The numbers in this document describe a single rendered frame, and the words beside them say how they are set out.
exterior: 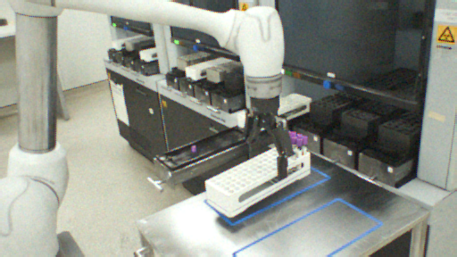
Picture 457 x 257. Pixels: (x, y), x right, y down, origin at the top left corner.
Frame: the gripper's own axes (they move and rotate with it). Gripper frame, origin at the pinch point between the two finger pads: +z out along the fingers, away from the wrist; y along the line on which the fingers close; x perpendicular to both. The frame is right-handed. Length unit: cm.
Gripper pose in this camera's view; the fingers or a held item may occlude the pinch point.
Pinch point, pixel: (268, 164)
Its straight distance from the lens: 118.7
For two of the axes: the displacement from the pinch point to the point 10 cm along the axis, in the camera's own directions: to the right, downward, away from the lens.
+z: 0.9, 9.1, 4.2
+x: 7.8, -3.2, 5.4
